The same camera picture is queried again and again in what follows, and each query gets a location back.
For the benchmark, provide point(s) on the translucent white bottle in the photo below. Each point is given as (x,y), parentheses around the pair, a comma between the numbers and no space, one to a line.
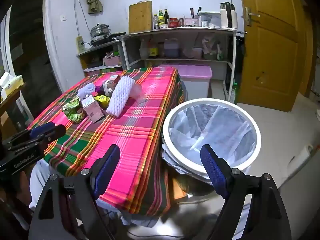
(144,51)

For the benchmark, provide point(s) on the white yellow tissue box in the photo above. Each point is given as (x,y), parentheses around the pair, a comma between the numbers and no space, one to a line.
(11,82)

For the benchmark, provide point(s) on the white paper roll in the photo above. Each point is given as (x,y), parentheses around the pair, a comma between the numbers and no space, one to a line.
(303,153)

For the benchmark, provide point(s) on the white black electric kettle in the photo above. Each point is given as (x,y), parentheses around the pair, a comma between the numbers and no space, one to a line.
(230,17)

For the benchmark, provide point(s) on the pink plastic basket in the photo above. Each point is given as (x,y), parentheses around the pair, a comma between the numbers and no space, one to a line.
(112,61)

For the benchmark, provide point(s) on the translucent white bin liner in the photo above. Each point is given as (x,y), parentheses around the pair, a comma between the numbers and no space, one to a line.
(225,125)

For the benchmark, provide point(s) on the white round trash bin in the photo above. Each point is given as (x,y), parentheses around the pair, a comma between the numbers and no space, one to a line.
(212,101)

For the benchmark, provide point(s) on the oil bottle yellow label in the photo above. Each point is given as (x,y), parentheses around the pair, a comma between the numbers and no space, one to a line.
(153,50)

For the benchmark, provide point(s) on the green plastic bottle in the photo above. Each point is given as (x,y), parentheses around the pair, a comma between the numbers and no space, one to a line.
(233,93)

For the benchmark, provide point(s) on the white appliance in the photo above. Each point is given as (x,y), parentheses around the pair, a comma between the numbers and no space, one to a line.
(302,200)

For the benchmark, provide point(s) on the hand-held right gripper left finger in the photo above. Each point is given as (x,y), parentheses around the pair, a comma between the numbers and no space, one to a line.
(107,172)

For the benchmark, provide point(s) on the large white shelf unit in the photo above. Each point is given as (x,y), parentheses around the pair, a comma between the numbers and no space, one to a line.
(175,31)

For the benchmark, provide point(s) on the wooden cutting board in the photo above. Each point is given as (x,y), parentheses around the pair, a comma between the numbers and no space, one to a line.
(140,17)

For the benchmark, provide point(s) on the dark sauce bottle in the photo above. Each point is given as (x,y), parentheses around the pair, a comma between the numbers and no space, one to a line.
(167,17)

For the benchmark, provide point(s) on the small white foam net sleeve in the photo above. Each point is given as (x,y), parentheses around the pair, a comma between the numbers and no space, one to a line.
(86,90)

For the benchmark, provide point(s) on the metal steamer pot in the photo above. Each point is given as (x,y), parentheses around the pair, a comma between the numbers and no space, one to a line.
(100,31)

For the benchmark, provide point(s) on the green bottle yellow label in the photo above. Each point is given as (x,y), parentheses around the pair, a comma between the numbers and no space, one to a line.
(161,18)

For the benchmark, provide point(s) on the black induction cooker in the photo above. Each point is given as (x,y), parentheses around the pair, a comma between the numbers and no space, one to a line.
(107,38)

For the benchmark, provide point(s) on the metal cup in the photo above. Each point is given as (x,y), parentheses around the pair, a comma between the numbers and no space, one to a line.
(181,23)

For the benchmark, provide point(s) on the clear plastic container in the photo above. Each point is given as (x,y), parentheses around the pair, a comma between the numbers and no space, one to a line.
(210,18)

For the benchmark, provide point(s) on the crumpled plastic bags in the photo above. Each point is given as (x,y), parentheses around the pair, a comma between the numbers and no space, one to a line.
(212,48)

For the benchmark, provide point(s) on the wooden side table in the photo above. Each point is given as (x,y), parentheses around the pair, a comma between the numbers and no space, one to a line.
(8,105)

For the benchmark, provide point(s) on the small white shelf unit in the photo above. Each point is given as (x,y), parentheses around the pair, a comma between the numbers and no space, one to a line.
(100,47)

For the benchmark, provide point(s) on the dark liquid plastic jug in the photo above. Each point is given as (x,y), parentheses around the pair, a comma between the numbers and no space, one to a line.
(171,48)

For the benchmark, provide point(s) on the pink lidded storage bin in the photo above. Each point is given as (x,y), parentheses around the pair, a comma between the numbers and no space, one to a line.
(192,71)

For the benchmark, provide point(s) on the clear small bottle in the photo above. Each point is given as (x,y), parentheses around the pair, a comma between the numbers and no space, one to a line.
(156,22)

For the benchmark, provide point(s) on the yellowish power strip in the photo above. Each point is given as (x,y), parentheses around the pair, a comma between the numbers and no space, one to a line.
(79,45)

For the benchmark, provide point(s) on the large white foam net sleeve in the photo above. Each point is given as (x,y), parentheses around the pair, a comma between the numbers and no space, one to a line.
(120,96)

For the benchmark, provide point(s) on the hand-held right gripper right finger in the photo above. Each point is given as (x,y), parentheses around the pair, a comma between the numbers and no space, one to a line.
(212,170)

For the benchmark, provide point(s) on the white lidded tub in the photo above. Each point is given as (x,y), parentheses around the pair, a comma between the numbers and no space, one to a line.
(197,53)

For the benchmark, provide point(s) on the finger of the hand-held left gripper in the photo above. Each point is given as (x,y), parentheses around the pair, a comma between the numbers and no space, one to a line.
(43,128)
(53,132)

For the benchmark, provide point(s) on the brown pink carton box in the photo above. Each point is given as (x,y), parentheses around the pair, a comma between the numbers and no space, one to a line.
(110,86)

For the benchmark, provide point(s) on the pink plaid tablecloth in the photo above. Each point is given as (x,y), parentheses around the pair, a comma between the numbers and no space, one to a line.
(140,135)

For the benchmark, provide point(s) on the white wall switch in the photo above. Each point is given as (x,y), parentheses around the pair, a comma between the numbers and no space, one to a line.
(63,18)

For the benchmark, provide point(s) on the clear plastic cup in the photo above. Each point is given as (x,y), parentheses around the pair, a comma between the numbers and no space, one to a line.
(137,92)

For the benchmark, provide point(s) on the wooden stool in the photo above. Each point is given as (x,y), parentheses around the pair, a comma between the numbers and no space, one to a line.
(178,190)

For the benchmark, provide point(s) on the yellow green snack packet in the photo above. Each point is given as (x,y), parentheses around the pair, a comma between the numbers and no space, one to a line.
(103,101)

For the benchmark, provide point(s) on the red lidded jar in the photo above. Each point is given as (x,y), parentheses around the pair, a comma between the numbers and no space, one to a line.
(173,23)

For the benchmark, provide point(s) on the yellow wooden door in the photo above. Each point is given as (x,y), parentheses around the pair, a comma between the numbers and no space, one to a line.
(275,55)

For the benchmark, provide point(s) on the pink small carton box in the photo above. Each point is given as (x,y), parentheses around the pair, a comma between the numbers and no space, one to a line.
(93,111)

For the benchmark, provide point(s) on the pink utensil holder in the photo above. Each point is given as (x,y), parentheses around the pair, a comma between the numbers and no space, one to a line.
(191,23)

